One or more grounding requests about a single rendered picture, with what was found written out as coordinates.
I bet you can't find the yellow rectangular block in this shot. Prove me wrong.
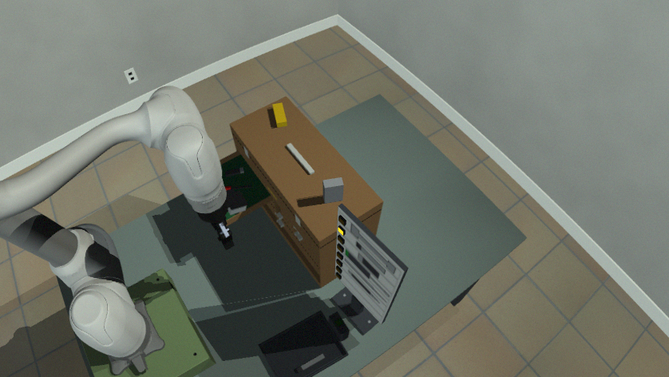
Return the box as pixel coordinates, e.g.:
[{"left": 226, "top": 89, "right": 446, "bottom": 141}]
[{"left": 272, "top": 103, "right": 287, "bottom": 128}]

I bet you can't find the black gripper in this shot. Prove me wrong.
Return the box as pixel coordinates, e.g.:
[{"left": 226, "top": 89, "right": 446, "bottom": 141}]
[{"left": 197, "top": 201, "right": 235, "bottom": 250}]

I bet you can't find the brown wooden chest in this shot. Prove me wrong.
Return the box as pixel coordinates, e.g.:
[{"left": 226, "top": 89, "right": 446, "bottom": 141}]
[{"left": 220, "top": 97, "right": 383, "bottom": 288}]

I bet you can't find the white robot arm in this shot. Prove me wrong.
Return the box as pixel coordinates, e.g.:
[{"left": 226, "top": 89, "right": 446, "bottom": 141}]
[{"left": 0, "top": 85, "right": 248, "bottom": 375}]

